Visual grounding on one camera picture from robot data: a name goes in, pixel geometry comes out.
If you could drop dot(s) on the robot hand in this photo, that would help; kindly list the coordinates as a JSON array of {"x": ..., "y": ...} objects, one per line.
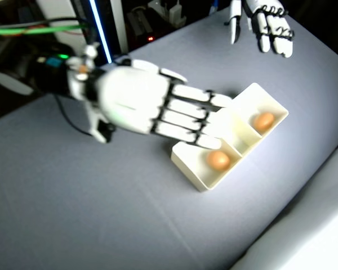
[
  {"x": 129, "y": 98},
  {"x": 273, "y": 28}
]

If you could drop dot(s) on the brown egg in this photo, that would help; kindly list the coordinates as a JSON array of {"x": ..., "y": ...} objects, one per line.
[
  {"x": 264, "y": 120},
  {"x": 219, "y": 160}
]

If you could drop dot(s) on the blue light strip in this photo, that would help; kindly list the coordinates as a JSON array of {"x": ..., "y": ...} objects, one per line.
[{"x": 101, "y": 31}]

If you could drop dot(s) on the white three-well tray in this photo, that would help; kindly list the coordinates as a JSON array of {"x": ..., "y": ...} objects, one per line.
[{"x": 202, "y": 174}]

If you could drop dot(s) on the grey table cloth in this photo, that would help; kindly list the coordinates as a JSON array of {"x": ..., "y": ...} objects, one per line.
[{"x": 73, "y": 197}]

